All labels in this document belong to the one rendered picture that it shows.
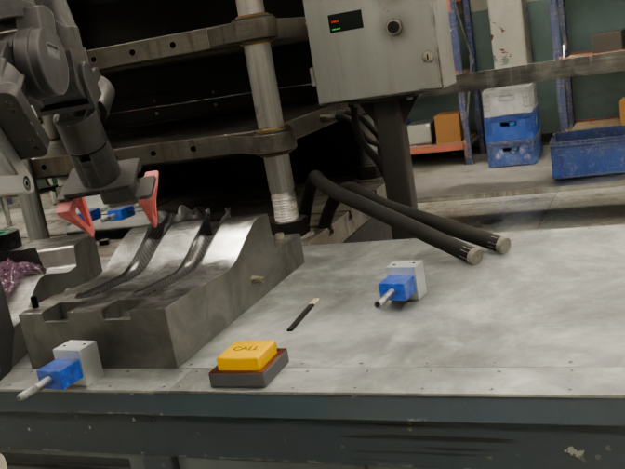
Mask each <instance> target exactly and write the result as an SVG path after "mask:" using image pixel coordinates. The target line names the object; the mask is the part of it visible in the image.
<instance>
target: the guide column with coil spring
mask: <svg viewBox="0 0 625 469"><path fill-rule="evenodd" d="M21 161H22V163H23V164H24V166H25V167H26V168H27V170H28V171H29V173H30V174H31V176H32V177H33V183H34V191H33V192H32V193H29V194H18V199H19V202H20V208H21V212H22V216H23V219H24V223H25V227H26V231H27V235H28V238H29V241H34V240H40V239H47V238H50V236H49V232H48V229H47V222H46V218H45V214H44V210H43V206H42V202H41V198H40V194H39V191H38V187H37V183H36V179H35V176H34V172H33V164H32V160H31V158H29V159H23V160H21Z"/></svg>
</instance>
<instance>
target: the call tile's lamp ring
mask: <svg viewBox="0 0 625 469"><path fill-rule="evenodd" d="M276 349H277V351H279V352H278V353H277V354H276V355H275V356H274V357H273V358H272V359H271V360H270V361H269V362H268V363H267V364H266V365H265V366H264V367H263V368H262V369H261V370H217V369H218V368H219V367H218V365H216V366H215V367H214V368H213V369H212V370H211V371H210V372H209V373H263V372H264V371H265V370H266V369H267V368H268V367H269V366H270V365H271V364H272V363H273V362H274V361H275V360H276V359H277V358H278V357H279V356H280V355H281V354H282V353H283V352H284V350H285V349H286V348H276Z"/></svg>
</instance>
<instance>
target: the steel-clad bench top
mask: <svg viewBox="0 0 625 469"><path fill-rule="evenodd" d="M494 234H496V235H501V236H504V237H507V238H510V240H511V248H510V250H509V251H508V252H507V253H504V254H502V253H499V252H496V251H494V250H491V249H488V248H483V247H480V246H477V245H475V244H472V243H469V242H466V241H463V240H460V239H459V240H460V241H462V242H465V243H467V244H469V245H471V246H473V247H476V248H479V249H481V250H482V251H483V258H482V260H481V262H480V263H479V264H476V265H472V264H470V263H467V262H465V261H463V260H461V259H459V258H457V257H454V256H452V255H450V254H448V253H446V252H444V251H442V250H441V249H439V248H435V247H433V246H431V245H429V244H427V243H425V242H423V241H421V240H419V239H417V238H410V239H396V240H381V241H367V242H353V243H339V244H325V245H311V246H302V250H303V256H304V261H305V262H304V263H303V264H302V265H301V266H300V267H299V268H298V269H296V270H295V271H294V272H293V273H292V274H290V275H289V276H288V277H287V278H285V279H284V280H283V281H282V282H281V283H279V284H278V285H277V286H276V287H275V288H273V289H272V290H271V291H270V292H268V293H267V294H266V295H265V296H264V297H262V298H261V299H260V300H259V301H257V302H256V303H255V304H254V305H253V306H251V307H250V308H249V309H248V310H247V311H245V312H244V313H243V314H242V315H240V316H239V317H238V318H237V319H236V320H234V321H233V322H232V323H231V325H229V326H228V327H227V328H226V329H224V330H223V331H222V332H221V333H220V334H218V335H217V336H216V337H215V338H214V339H212V340H211V341H210V342H209V343H207V344H206V345H205V346H204V347H203V348H201V349H200V350H199V351H198V352H197V353H195V354H194V355H193V356H192V357H190V358H189V359H188V360H187V361H186V362H184V363H183V364H182V365H181V366H180V367H178V368H103V373H104V376H103V377H101V378H99V379H98V380H96V381H95V382H93V383H91V384H90V385H89V386H79V385H70V386H69V387H67V388H65V389H64V390H57V389H43V390H41V391H40V392H78V393H162V394H167V393H169V394H247V395H413V396H497V397H582V398H625V224H620V225H606V226H592V227H578V228H564V229H550V230H536V231H522V232H508V233H494ZM457 239H458V238H457ZM393 261H423V267H424V274H425V281H426V288H427V293H426V294H425V295H424V296H423V297H422V298H420V299H419V300H406V301H387V302H386V303H385V304H384V305H383V306H382V307H380V308H379V309H378V308H376V307H375V306H374V302H375V301H376V300H377V299H378V298H380V293H379V283H380V282H381V281H382V280H384V279H385V278H386V277H387V275H386V269H385V267H387V266H388V265H389V264H390V263H392V262H393ZM314 298H319V301H318V303H317V304H315V306H314V307H313V308H312V309H311V311H310V312H309V313H308V314H306V316H305V317H304V318H303V319H302V320H301V322H300V323H299V324H298V325H297V326H296V328H295V329H294V330H293V331H286V330H287V329H288V328H289V326H290V325H291V324H292V323H293V322H294V321H295V320H296V318H297V317H298V316H299V315H300V314H301V313H302V311H303V310H304V309H305V308H306V307H307V306H308V305H309V303H310V302H311V301H312V300H313V299H314ZM236 341H275V344H276V348H286V349H287V353H288V359H289V362H288V363H287V365H286V366H285V367H284V368H283V369H282V370H281V371H280V372H279V373H278V374H277V376H276V377H275V378H274V379H273V380H272V381H271V382H270V383H269V384H268V386H267V387H265V388H258V387H211V385H210V380H209V376H208V373H209V372H210V371H211V370H212V369H213V368H214V367H215V366H216V365H217V364H218V363H217V358H218V357H219V356H220V355H221V354H222V353H223V352H224V351H225V350H227V349H228V348H229V347H230V346H231V345H232V344H233V343H234V342H236ZM38 369H39V368H32V364H31V361H30V357H29V354H27V355H26V356H25V357H24V358H22V359H21V360H20V361H19V362H18V363H17V364H16V365H15V366H14V367H13V368H12V369H11V371H10V372H9V373H8V374H7V375H6V377H5V378H4V379H2V380H1V381H0V392H22V391H25V390H26V389H27V388H30V387H31V386H33V384H35V383H37V382H39V380H38V377H37V373H36V371H37V370H38Z"/></svg>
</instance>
